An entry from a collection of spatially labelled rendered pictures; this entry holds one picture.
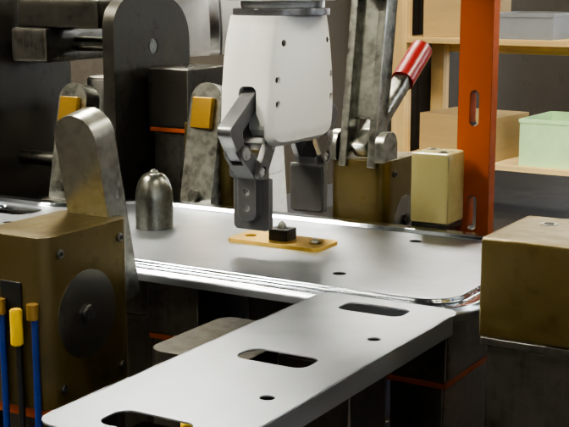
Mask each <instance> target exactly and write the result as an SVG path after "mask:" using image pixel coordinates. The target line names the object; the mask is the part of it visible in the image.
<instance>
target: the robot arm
mask: <svg viewBox="0 0 569 427"><path fill-rule="evenodd" d="M325 1H329V0H175V2H177V4H179V6H180V7H181V8H182V10H183V12H184V14H185V17H186V20H187V24H188V28H189V37H190V57H195V56H210V55H220V54H221V55H222V54H224V70H223V84H222V111H221V123H220V125H219V126H218V128H217V135H218V139H219V141H220V143H221V145H222V148H223V150H224V157H225V159H226V161H227V163H228V164H229V174H230V176H231V177H233V178H234V224H235V227H236V228H239V229H247V230H260V231H268V230H271V229H272V228H273V211H279V212H286V213H288V210H287V196H286V182H285V156H284V145H288V144H290V145H291V148H292V151H293V153H294V156H295V159H296V161H298V162H291V163H290V207H291V209H292V210H294V211H302V212H310V213H318V214H321V213H324V212H326V210H327V169H328V165H327V163H328V162H329V160H330V151H329V146H330V144H331V142H332V140H333V136H334V133H333V130H334V126H335V123H336V120H337V117H338V109H337V108H336V106H335V105H334V103H333V85H332V64H331V51H330V40H329V27H328V20H327V15H330V8H325ZM304 141H306V142H305V143H304ZM251 150H260V152H259V154H258V157H257V159H256V158H255V156H254V154H253V153H252V151H251ZM268 171H269V179H268V178H267V175H268Z"/></svg>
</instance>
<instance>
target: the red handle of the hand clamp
mask: <svg viewBox="0 0 569 427"><path fill-rule="evenodd" d="M431 55H432V48H431V47H430V46H429V45H428V44H427V43H426V42H424V41H420V40H416V41H414V42H413V43H412V44H411V45H410V47H409V48H408V50H407V51H406V54H405V55H404V57H403V59H402V60H401V61H400V63H399V65H398V66H397V68H396V69H395V72H394V73H393V75H392V76H391V88H390V98H389V117H388V123H389V122H390V120H391V119H392V117H393V115H394V114H395V111H396V110H397V108H398V107H399V106H400V104H401V102H402V100H403V98H404V97H405V95H406V94H407V92H408V90H410V89H411V88H412V87H413V85H414V84H415V82H416V80H417V78H418V76H419V75H420V74H421V72H422V71H423V68H424V67H425V65H426V63H427V62H428V60H429V58H430V57H431ZM369 128H370V119H367V120H366V122H365V123H364V125H363V126H362V128H361V129H360V130H359V132H358V134H357V135H356V138H355V139H354V140H352V141H351V144H350V148H351V150H352V151H353V152H354V154H355V155H356V156H357V157H367V149H368V138H369Z"/></svg>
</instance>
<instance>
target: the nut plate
mask: <svg viewBox="0 0 569 427"><path fill-rule="evenodd" d="M313 238H317V237H310V236H297V235H296V227H290V226H287V229H283V230H282V229H278V226H274V227H273V228H272V229H271V230H269V231H268V232H267V231H259V230H248V231H245V232H242V233H240V234H237V235H234V236H230V237H229V241H230V242H236V243H243V244H250V245H257V246H264V247H277V248H283V249H290V250H297V251H304V252H321V251H323V250H326V249H328V248H331V247H334V246H337V245H338V242H337V241H336V240H331V239H323V238H317V239H318V240H319V241H320V244H316V245H315V244H310V241H311V240H312V239H313Z"/></svg>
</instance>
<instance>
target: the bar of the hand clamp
mask: <svg viewBox="0 0 569 427"><path fill-rule="evenodd" d="M397 4H398V0H351V14H350V24H349V35H348V46H347V57H346V67H345V88H344V99H343V109H342V120H341V131H340V151H339V162H338V165H339V166H347V159H348V158H354V157H356V155H355V154H354V152H353V151H352V150H351V148H350V144H351V141H352V140H354V139H355V138H356V135H357V134H358V132H359V123H360V119H370V128H369V138H368V149H367V168H369V169H375V168H376V163H375V162H374V148H375V142H376V138H377V136H378V134H379V133H380V132H382V131H387V128H388V117H389V98H390V88H391V76H392V66H393V56H394V45H395V26H396V15H397Z"/></svg>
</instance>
